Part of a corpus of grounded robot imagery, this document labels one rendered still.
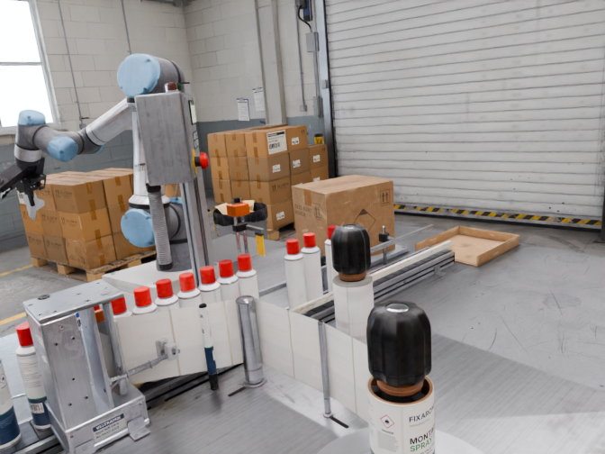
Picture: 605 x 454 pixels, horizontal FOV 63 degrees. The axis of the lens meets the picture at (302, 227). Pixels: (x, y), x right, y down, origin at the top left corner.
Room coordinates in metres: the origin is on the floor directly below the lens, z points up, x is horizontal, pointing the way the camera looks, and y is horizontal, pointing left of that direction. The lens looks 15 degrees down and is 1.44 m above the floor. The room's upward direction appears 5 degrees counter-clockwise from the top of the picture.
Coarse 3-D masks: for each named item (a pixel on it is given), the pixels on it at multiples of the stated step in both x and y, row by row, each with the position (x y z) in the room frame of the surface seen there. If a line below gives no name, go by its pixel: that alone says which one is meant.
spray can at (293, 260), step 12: (288, 240) 1.23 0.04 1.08; (288, 252) 1.22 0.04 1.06; (288, 264) 1.21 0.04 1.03; (300, 264) 1.21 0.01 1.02; (288, 276) 1.21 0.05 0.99; (300, 276) 1.21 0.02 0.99; (288, 288) 1.21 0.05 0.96; (300, 288) 1.20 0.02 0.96; (288, 300) 1.22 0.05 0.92; (300, 300) 1.20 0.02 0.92
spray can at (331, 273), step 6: (330, 228) 1.32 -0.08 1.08; (330, 234) 1.32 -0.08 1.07; (330, 246) 1.31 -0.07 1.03; (330, 252) 1.31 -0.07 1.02; (330, 258) 1.31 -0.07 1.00; (330, 264) 1.31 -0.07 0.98; (330, 270) 1.31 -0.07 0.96; (330, 276) 1.31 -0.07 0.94; (330, 282) 1.31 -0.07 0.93; (330, 288) 1.31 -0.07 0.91
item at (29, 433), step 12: (444, 252) 1.62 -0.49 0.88; (420, 264) 1.52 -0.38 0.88; (396, 276) 1.44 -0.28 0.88; (312, 312) 1.22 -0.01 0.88; (144, 384) 0.93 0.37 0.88; (156, 384) 0.93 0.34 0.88; (24, 432) 0.80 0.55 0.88; (36, 432) 0.80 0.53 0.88; (48, 432) 0.79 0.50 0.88; (24, 444) 0.76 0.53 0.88
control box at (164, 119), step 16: (144, 96) 1.05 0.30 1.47; (160, 96) 1.05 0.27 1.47; (176, 96) 1.05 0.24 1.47; (144, 112) 1.05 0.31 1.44; (160, 112) 1.05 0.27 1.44; (176, 112) 1.05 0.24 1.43; (144, 128) 1.05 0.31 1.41; (160, 128) 1.05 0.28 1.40; (176, 128) 1.05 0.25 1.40; (192, 128) 1.13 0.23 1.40; (144, 144) 1.05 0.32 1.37; (160, 144) 1.05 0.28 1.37; (176, 144) 1.05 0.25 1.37; (192, 144) 1.09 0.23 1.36; (160, 160) 1.05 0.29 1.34; (176, 160) 1.05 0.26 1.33; (192, 160) 1.06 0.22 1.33; (160, 176) 1.05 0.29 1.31; (176, 176) 1.05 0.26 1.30; (192, 176) 1.06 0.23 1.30
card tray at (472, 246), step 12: (456, 228) 1.96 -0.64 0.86; (468, 228) 1.93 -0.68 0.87; (432, 240) 1.85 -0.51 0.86; (444, 240) 1.90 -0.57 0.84; (456, 240) 1.89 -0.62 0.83; (468, 240) 1.88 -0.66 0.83; (480, 240) 1.86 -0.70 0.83; (492, 240) 1.85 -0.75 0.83; (504, 240) 1.81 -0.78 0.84; (516, 240) 1.76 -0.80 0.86; (456, 252) 1.74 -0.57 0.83; (468, 252) 1.73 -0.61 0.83; (480, 252) 1.71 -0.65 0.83; (492, 252) 1.65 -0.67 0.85; (468, 264) 1.61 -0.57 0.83; (480, 264) 1.59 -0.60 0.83
